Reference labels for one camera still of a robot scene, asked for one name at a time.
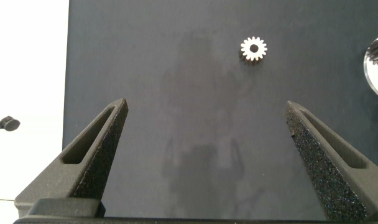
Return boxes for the small black knob object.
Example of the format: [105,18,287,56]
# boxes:
[0,115,21,132]

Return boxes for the small steel gear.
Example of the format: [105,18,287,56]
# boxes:
[238,36,269,66]

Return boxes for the dark mat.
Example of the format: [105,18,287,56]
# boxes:
[62,0,378,221]

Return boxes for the round white plate with pins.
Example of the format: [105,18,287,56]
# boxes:
[363,30,378,103]

